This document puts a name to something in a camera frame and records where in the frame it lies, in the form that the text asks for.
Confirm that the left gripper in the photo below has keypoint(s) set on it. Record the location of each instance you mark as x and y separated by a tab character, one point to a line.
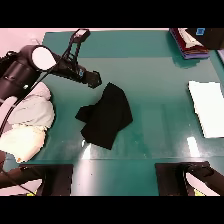
90	78

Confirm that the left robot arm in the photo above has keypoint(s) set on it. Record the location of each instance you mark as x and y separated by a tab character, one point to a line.
20	71

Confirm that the black garment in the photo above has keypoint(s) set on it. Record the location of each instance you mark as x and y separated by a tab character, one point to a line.
107	116

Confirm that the pale grey garment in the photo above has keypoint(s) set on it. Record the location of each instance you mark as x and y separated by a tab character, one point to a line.
36	111

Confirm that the cream garment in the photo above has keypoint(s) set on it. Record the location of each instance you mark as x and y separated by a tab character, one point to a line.
23	143

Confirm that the dark red garment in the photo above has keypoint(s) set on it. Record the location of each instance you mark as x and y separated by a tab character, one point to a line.
176	39

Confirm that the purple garment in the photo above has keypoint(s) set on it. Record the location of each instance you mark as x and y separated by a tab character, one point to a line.
195	55

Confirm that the white garment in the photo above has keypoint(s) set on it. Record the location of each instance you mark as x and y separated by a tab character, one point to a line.
208	108

